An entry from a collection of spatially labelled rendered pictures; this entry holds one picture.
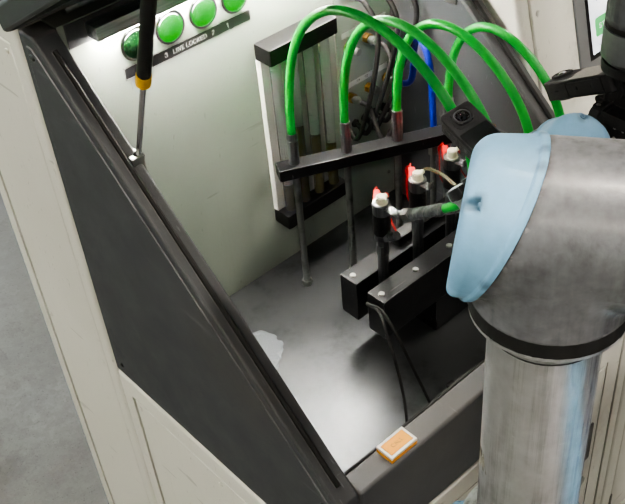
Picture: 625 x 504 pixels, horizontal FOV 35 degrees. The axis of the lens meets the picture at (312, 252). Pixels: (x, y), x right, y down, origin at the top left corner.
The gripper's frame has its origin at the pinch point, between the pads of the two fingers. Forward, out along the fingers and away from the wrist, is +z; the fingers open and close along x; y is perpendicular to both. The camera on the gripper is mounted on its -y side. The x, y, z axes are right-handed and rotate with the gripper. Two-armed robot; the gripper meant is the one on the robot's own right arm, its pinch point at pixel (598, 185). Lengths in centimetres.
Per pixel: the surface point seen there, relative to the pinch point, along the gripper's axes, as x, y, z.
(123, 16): -34, -54, -21
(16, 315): -26, -175, 124
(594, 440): 16, -3, 71
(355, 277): -15.8, -31.6, 25.6
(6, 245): -11, -207, 124
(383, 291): -15.0, -26.0, 25.6
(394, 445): -34.6, -4.9, 27.4
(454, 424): -24.2, -3.1, 30.5
